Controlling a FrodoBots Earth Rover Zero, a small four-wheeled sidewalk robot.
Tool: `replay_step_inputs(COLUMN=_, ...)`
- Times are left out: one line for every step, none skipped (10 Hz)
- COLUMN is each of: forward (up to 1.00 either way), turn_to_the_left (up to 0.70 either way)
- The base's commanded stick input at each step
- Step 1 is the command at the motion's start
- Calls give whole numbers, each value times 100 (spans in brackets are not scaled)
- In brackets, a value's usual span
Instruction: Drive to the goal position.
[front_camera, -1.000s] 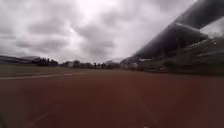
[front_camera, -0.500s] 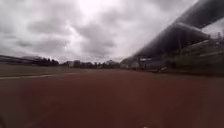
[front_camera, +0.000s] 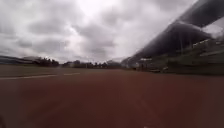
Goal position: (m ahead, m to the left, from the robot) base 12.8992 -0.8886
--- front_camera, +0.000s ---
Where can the row of trees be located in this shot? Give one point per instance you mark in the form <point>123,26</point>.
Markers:
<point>83,64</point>

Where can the red running track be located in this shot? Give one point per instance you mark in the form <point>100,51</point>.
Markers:
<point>110,100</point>

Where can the grandstand building with roof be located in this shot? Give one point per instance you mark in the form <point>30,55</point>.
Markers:
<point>186,50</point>

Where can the white painted kerb line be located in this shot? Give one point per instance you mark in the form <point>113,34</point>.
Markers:
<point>30,76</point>

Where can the grass field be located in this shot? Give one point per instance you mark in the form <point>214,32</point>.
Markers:
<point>23,70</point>

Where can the low building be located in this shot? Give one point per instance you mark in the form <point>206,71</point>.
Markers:
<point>13,60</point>

